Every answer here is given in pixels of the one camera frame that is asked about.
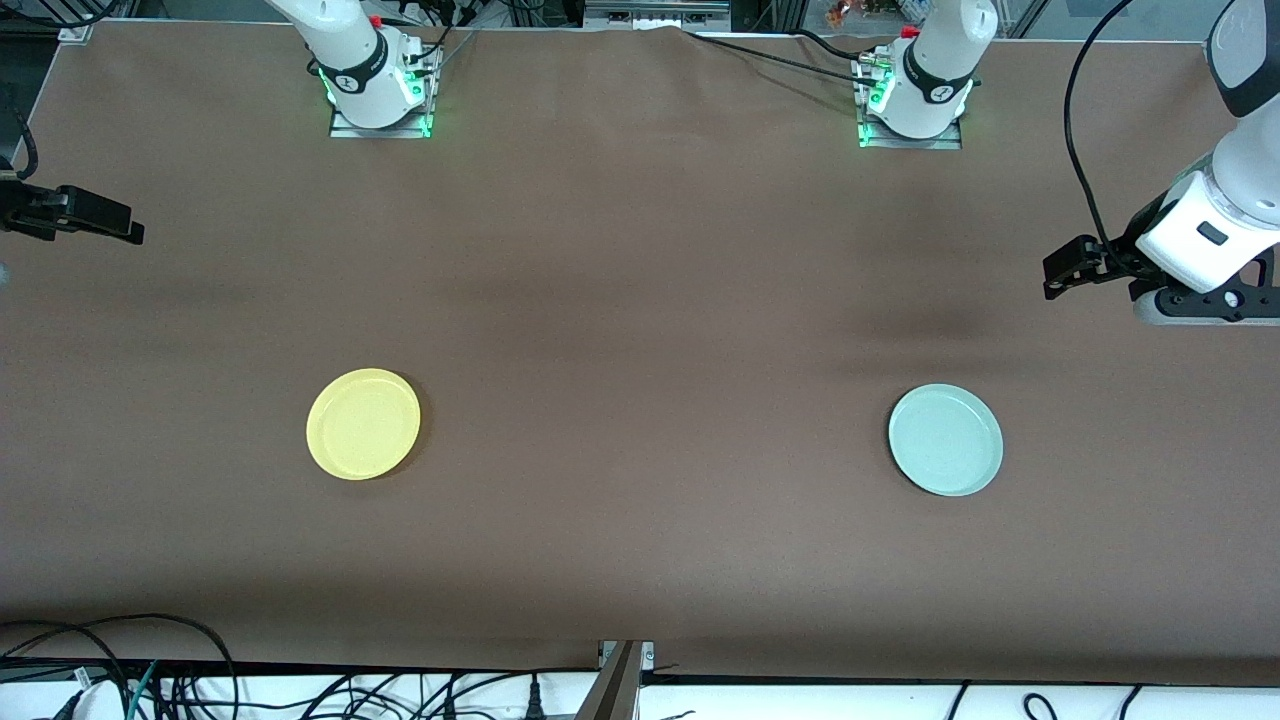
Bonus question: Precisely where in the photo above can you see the pale green plastic plate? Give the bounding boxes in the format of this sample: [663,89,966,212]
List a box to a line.
[887,383,1004,498]

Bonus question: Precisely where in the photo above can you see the yellow plastic plate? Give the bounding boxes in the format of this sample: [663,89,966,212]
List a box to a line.
[305,368,422,482]

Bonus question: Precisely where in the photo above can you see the brown table cover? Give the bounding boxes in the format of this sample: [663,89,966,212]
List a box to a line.
[0,20,1280,687]

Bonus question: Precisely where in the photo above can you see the white panel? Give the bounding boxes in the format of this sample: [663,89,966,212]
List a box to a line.
[0,668,1280,720]

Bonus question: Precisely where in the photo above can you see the left arm wrist camera bar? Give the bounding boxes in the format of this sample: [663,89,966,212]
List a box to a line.
[1133,283,1280,327]

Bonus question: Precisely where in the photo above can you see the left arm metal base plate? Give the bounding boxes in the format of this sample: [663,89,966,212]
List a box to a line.
[856,55,964,151]

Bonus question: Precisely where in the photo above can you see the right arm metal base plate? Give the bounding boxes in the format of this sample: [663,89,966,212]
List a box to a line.
[328,45,438,139]

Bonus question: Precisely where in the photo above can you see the long black base cable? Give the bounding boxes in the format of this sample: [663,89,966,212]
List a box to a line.
[684,28,881,79]

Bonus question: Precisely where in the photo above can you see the large looping black cable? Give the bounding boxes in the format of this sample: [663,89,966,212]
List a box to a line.
[0,612,239,720]

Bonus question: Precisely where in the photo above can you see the green cable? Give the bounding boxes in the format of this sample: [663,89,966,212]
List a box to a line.
[126,660,161,720]

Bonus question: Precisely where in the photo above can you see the aluminium frame rail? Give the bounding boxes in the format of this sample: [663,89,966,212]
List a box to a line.
[583,0,733,30]

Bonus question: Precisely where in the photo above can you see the aluminium profile post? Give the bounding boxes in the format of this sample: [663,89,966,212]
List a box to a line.
[578,640,656,720]

